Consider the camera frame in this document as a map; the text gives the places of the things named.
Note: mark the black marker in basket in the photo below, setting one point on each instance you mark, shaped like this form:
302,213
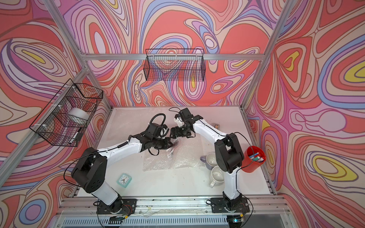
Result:
78,135

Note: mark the back wire basket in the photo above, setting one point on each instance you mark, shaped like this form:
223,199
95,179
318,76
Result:
174,64

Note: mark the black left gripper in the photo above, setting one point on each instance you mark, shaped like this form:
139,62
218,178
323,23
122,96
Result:
167,140

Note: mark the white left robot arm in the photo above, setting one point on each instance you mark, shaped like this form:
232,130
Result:
90,170

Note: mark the white mug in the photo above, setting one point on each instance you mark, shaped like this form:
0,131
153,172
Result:
216,177

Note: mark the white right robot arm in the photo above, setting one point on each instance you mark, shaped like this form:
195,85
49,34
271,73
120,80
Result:
228,152

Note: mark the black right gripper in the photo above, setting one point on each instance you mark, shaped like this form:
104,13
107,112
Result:
178,134

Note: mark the lilac mug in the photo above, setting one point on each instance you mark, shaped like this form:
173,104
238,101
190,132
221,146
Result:
209,160

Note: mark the wire basket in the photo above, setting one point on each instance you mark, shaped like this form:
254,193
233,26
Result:
57,128
174,64

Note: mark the red pen cup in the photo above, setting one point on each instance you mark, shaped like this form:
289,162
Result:
254,157

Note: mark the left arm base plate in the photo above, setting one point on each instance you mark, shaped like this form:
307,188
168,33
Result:
119,207

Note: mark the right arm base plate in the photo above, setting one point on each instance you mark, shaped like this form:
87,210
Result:
225,205

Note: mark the left wire basket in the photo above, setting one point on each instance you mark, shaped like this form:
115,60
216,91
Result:
57,128

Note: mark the teal alarm clock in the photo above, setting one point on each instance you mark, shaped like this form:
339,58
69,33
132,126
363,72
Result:
124,180

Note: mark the white tape roll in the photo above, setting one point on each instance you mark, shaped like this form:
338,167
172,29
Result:
78,116

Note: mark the grey tape dispenser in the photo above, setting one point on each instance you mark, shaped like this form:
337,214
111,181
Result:
216,125

